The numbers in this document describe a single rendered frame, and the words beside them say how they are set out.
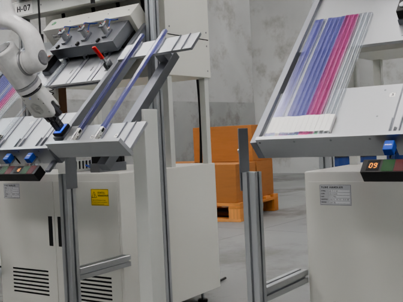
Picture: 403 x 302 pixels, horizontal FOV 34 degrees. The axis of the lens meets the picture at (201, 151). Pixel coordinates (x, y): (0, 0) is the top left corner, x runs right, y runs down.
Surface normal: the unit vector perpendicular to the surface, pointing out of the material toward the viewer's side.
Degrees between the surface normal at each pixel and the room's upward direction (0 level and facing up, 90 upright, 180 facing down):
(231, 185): 90
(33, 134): 42
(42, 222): 90
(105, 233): 90
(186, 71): 90
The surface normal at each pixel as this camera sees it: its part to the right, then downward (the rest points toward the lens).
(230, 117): 0.79, -0.02
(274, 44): -0.61, 0.05
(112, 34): -0.41, -0.71
